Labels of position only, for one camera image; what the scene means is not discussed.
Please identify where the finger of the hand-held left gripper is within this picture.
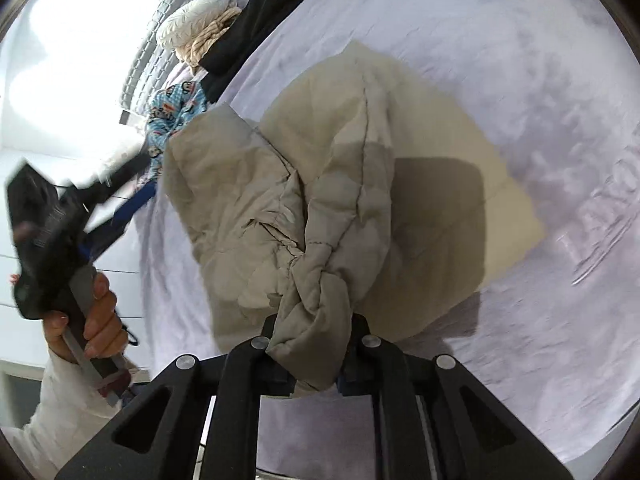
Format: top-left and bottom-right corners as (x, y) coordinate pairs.
(75, 151), (152, 207)
(80, 181), (157, 264)

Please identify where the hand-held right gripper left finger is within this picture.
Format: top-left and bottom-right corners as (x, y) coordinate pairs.
(54, 314), (301, 480)

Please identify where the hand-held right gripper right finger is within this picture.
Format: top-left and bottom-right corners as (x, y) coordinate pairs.
(337, 312), (577, 480)

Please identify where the beige puffer jacket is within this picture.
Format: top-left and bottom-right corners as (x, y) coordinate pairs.
(162, 40), (548, 393)

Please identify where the person's left hand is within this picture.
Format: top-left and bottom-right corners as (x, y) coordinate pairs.
(42, 272), (126, 365)

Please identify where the blue monkey print garment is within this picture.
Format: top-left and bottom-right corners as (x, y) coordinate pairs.
(141, 72), (210, 183)

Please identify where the white drawer cabinet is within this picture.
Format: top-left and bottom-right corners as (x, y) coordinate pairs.
(0, 145), (153, 376)

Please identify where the grey quilted bedcover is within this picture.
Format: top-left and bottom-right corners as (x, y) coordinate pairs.
(119, 0), (206, 117)

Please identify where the cream striped garment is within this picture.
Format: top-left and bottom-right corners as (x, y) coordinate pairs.
(176, 6), (243, 75)

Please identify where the cream knit pillow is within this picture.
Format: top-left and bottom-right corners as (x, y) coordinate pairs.
(155, 0), (242, 52)

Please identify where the black garment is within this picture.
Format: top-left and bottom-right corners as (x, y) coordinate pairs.
(199, 0), (322, 103)

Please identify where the lavender fleece blanket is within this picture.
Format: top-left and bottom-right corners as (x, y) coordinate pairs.
(134, 0), (640, 467)

